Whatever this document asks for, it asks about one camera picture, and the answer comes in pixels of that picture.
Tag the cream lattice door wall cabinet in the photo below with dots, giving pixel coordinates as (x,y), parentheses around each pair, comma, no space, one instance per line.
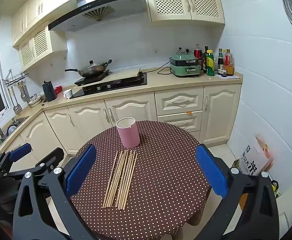
(186,2)
(40,47)

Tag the black kettle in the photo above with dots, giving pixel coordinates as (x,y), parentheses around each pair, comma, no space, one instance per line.
(49,92)

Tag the small orange bottle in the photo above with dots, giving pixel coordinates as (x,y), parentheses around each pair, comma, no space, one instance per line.
(230,70)

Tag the yellow green plastic bottle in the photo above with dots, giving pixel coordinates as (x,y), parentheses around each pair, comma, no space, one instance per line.
(210,65)

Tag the bunch of wooden chopsticks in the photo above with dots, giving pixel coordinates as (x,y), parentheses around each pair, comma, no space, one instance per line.
(122,180)

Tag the clear bottle with red label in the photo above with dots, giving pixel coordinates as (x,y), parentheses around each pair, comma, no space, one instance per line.
(228,58)

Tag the red label cola bottle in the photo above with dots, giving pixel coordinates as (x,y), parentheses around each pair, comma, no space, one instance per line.
(198,53)

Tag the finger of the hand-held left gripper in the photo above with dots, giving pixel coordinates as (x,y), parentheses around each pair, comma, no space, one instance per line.
(51,158)
(21,151)

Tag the pink cylindrical cup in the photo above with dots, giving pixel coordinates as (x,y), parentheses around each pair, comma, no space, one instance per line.
(129,136)

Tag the dark soy sauce bottle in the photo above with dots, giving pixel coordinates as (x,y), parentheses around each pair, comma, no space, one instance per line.
(220,61)

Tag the hanging metal ladles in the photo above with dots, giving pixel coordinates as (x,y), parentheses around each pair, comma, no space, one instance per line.
(16,106)

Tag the white mug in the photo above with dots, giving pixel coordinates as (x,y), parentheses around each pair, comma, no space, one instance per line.
(68,93)

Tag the yellow packet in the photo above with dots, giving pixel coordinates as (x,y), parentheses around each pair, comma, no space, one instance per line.
(275,188)

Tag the stacked small bowls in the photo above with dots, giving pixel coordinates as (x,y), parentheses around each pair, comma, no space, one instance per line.
(35,101)

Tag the white rice bag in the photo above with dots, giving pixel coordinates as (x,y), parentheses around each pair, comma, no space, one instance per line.
(257,157)

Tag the steel kitchen sink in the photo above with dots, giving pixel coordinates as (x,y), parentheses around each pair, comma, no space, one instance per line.
(15,126)

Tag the cardboard box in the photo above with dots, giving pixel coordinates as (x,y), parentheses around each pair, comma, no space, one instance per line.
(235,166)

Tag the black glass gas stove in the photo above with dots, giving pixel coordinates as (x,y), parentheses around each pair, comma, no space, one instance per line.
(131,81)

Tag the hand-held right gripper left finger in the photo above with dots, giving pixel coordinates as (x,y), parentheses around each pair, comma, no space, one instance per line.
(82,170)

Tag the dark metal wok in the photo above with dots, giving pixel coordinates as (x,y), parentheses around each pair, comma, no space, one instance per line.
(93,70)

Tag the black glass range hood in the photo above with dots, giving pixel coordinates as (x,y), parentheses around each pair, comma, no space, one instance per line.
(96,10)

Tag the red container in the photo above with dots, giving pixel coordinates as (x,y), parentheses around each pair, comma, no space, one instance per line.
(58,90)

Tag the green electric cooker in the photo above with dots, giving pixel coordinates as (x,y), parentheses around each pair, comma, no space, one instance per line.
(186,66)

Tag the brown polka dot tablecloth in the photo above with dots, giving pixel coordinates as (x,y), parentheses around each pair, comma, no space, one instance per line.
(166,170)

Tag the dark glass bottle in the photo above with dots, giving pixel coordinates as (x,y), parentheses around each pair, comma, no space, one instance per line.
(204,62)

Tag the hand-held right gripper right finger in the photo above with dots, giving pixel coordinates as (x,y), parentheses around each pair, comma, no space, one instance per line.
(211,170)

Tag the small dark bottle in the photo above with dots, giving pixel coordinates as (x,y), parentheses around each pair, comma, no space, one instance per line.
(223,72)

